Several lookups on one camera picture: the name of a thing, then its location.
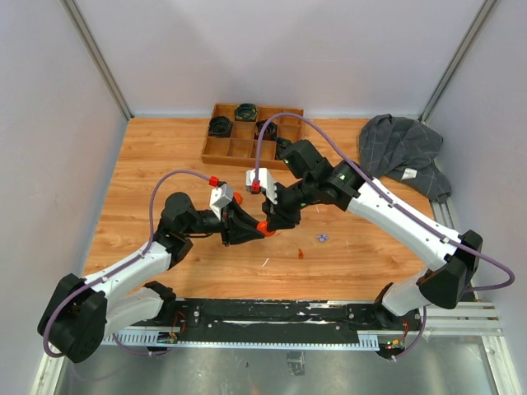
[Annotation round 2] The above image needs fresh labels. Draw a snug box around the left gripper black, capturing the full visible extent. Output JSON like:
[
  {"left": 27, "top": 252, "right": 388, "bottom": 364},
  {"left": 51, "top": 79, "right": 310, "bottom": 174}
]
[{"left": 183, "top": 197, "right": 266, "bottom": 247}]

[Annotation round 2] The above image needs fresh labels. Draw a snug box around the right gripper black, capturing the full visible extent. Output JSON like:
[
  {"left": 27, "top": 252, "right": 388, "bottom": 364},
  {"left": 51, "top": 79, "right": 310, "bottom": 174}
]
[{"left": 261, "top": 176, "right": 318, "bottom": 231}]

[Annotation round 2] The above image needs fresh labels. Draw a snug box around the orange earbud charging case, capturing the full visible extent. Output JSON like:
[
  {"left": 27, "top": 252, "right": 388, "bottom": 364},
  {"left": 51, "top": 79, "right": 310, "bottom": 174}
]
[{"left": 233, "top": 193, "right": 243, "bottom": 205}]

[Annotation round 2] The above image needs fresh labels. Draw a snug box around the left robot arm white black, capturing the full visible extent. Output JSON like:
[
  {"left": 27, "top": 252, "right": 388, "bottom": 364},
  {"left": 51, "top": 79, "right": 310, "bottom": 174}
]
[{"left": 37, "top": 188, "right": 267, "bottom": 363}]

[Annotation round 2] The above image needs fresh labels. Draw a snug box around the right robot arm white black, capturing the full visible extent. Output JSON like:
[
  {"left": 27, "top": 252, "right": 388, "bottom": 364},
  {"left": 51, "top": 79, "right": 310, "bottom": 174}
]
[{"left": 246, "top": 140, "right": 483, "bottom": 329}]

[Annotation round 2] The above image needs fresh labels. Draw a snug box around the wooden compartment tray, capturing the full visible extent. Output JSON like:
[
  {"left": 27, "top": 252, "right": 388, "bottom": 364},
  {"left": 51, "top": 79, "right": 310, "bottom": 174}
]
[{"left": 201, "top": 103, "right": 305, "bottom": 170}]

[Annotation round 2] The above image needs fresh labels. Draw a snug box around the rolled dark belt centre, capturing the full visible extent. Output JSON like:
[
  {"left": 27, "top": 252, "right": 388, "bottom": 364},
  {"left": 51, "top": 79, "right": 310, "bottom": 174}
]
[{"left": 254, "top": 119, "right": 277, "bottom": 141}]

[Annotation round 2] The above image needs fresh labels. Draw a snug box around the rolled dark belt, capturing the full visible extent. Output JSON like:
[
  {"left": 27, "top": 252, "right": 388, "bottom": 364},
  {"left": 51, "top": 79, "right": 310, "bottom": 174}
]
[
  {"left": 208, "top": 116, "right": 233, "bottom": 138},
  {"left": 254, "top": 119, "right": 277, "bottom": 141}
]

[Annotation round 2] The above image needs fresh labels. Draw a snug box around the rolled dark belt left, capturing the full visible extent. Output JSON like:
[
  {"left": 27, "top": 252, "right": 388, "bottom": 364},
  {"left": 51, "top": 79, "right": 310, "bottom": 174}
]
[{"left": 208, "top": 116, "right": 233, "bottom": 138}]

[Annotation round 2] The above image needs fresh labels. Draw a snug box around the rolled green belt top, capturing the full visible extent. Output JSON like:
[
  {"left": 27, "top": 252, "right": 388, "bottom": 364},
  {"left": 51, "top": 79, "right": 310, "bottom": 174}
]
[{"left": 234, "top": 103, "right": 259, "bottom": 122}]

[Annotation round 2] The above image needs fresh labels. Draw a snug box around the grey checked cloth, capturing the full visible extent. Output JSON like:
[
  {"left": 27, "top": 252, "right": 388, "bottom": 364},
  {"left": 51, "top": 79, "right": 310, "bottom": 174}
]
[{"left": 359, "top": 114, "right": 452, "bottom": 203}]

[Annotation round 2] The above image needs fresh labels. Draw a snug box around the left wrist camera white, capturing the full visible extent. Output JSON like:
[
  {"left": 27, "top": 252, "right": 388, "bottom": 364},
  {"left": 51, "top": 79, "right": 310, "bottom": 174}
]
[{"left": 209, "top": 184, "right": 234, "bottom": 220}]

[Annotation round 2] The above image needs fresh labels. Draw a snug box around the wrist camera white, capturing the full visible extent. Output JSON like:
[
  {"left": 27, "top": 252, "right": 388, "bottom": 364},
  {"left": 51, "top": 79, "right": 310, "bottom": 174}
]
[
  {"left": 209, "top": 184, "right": 234, "bottom": 220},
  {"left": 245, "top": 168, "right": 277, "bottom": 204}
]

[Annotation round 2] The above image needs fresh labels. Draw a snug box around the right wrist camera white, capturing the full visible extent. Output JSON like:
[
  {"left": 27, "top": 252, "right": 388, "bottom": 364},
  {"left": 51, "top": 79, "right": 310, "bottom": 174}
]
[{"left": 245, "top": 168, "right": 277, "bottom": 204}]

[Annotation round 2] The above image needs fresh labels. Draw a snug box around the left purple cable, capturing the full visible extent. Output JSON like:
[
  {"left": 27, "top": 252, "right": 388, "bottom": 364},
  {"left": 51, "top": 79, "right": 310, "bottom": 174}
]
[{"left": 43, "top": 170, "right": 217, "bottom": 357}]

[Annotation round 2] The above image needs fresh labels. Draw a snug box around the purple cable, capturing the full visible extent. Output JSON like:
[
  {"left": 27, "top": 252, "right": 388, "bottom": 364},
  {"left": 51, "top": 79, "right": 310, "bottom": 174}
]
[
  {"left": 43, "top": 170, "right": 217, "bottom": 357},
  {"left": 254, "top": 114, "right": 515, "bottom": 290}
]

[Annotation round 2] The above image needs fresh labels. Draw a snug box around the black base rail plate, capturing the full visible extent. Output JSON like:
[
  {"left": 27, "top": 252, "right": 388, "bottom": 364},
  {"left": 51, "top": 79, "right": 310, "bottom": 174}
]
[{"left": 127, "top": 296, "right": 413, "bottom": 345}]

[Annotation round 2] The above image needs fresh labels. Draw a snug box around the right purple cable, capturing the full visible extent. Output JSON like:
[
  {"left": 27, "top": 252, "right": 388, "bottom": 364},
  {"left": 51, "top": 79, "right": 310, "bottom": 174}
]
[{"left": 254, "top": 114, "right": 515, "bottom": 290}]

